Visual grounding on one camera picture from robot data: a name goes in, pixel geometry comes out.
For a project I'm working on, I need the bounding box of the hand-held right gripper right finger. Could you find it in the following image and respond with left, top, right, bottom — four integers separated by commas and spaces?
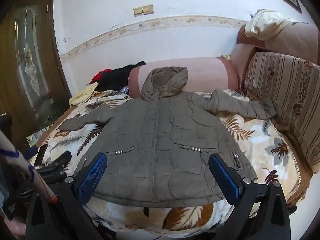
208, 153, 292, 240

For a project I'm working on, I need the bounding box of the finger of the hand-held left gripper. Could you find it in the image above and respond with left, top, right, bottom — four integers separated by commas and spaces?
25, 144, 48, 167
37, 151, 73, 180

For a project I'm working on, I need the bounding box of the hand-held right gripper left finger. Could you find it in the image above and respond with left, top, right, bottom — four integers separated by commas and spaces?
25, 152, 110, 240

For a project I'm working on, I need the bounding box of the olive hooded puffer jacket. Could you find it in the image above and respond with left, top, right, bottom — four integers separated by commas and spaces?
59, 66, 277, 208

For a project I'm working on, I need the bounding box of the leaf print blanket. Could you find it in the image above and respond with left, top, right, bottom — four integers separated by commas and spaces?
26, 89, 300, 235

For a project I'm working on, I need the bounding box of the yellow patterned cloth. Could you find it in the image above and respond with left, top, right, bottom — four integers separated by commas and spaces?
69, 83, 99, 108

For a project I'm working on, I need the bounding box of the wooden door with glass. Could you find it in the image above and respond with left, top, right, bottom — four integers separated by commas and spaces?
0, 0, 73, 153

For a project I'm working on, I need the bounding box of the red clothing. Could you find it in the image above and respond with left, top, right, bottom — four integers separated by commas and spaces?
89, 69, 113, 84

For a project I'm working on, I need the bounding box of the black clothing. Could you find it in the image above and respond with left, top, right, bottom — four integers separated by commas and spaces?
96, 61, 147, 93

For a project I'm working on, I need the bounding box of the pink sofa backrest cushion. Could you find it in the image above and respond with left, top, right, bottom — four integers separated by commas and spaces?
127, 20, 320, 205

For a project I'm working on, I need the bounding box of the cream floral cloth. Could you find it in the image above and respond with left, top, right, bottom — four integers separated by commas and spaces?
244, 9, 297, 40

